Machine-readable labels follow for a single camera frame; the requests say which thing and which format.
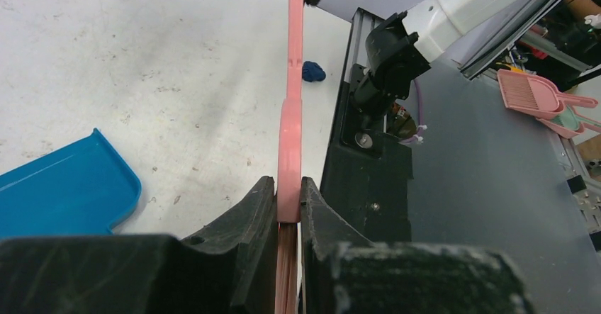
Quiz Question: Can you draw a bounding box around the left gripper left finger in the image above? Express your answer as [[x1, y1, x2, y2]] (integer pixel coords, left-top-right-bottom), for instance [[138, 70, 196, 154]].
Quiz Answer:
[[1, 176, 278, 313]]

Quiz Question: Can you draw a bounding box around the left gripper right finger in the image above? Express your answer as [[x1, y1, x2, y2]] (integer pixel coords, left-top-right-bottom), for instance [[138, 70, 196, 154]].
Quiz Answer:
[[300, 177, 533, 313]]

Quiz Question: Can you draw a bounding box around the pink hand brush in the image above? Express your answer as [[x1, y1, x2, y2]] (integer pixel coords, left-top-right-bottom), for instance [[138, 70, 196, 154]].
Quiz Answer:
[[274, 0, 303, 313]]

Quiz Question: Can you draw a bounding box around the blue plastic dustpan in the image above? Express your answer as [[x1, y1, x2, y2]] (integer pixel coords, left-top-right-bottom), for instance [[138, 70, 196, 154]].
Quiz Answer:
[[1, 128, 142, 239]]

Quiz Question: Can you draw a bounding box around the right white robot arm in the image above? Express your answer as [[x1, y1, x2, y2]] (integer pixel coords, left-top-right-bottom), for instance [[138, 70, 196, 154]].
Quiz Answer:
[[352, 0, 517, 118]]

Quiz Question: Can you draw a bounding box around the dark blue scrap front right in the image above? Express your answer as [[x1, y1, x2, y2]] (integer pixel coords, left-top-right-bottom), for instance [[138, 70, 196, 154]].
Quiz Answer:
[[302, 61, 327, 82]]

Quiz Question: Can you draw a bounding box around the spare pink dustpan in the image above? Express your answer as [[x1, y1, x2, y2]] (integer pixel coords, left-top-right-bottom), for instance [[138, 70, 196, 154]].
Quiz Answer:
[[497, 69, 599, 120]]

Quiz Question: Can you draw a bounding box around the spare green dustpan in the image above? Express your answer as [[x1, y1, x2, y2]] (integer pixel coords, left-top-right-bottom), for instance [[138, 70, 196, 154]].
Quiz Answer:
[[537, 106, 600, 139]]

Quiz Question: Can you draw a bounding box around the aluminium frame rail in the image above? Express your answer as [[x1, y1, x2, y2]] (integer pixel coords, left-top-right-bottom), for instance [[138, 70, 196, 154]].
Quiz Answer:
[[344, 8, 385, 84]]

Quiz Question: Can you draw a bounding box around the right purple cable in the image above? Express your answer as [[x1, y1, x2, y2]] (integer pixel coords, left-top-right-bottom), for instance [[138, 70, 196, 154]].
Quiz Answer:
[[399, 79, 428, 145]]

